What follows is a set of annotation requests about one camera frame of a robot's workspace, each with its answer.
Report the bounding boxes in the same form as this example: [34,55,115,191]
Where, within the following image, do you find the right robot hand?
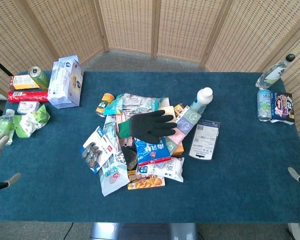
[287,166,300,187]

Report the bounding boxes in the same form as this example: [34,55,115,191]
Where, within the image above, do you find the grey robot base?
[90,222,199,240]

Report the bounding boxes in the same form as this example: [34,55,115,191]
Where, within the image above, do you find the black glove with green cuff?
[118,109,178,145]

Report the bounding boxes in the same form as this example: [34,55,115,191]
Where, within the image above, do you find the small green label water bottle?
[0,108,16,147]

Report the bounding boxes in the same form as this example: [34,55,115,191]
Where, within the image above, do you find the green and white snack bag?
[13,104,51,138]

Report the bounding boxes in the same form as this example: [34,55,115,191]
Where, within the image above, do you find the small white tin box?
[16,100,41,115]

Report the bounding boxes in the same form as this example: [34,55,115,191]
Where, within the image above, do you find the red cylindrical snack pack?
[7,90,50,104]

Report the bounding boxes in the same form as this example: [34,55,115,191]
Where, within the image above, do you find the brown and yellow drink carton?
[8,74,40,90]

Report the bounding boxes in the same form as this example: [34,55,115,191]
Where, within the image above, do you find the dark purple snack pack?
[269,91,296,125]

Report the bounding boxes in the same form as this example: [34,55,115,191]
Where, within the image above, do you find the light blue drink can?
[256,89,272,123]

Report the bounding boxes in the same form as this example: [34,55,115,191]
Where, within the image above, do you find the green drink can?
[28,66,51,92]

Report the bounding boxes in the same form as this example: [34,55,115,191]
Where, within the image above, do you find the white and blue tissue pack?
[47,56,85,110]

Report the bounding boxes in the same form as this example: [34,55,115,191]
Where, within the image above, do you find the white flat box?
[188,119,221,161]

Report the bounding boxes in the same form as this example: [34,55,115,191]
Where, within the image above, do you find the clear bottle with black cap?
[255,53,296,90]

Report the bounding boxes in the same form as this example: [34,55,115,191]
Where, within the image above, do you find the orange label can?
[95,93,115,118]

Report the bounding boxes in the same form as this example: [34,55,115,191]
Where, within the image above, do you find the white blue wet wipe pouch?
[98,121,131,197]

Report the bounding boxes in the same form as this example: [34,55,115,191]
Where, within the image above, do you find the white milk bottle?
[189,87,214,115]

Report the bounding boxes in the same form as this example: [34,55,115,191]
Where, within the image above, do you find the pastel patterned tissue packs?
[164,105,203,154]

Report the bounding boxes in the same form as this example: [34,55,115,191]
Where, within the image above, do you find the white salt bag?
[136,156,185,183]

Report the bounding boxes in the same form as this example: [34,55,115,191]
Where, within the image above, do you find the teal sealed pouch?
[103,93,166,116]

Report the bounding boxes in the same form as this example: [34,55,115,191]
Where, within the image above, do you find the blue table cloth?
[0,70,300,223]

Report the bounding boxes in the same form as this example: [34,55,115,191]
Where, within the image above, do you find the blue snack bag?
[134,136,172,167]

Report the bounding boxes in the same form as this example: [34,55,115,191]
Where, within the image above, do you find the orange curry box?
[126,169,166,191]

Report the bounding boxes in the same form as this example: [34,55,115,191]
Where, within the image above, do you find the woven bamboo folding screen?
[0,0,300,137]

